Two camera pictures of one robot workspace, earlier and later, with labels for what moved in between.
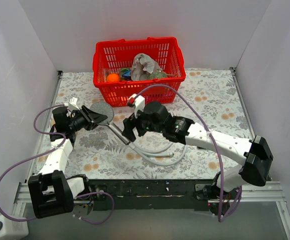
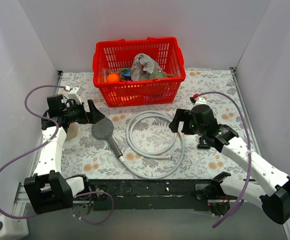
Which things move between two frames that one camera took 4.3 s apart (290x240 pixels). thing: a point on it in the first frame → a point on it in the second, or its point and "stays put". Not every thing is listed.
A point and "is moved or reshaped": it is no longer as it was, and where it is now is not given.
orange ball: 113,77 stays put
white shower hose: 140,153 is moved or reshaped
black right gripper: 137,123 → 182,122
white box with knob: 4,228 stays put
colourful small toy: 126,74 stays put
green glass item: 159,75 stays put
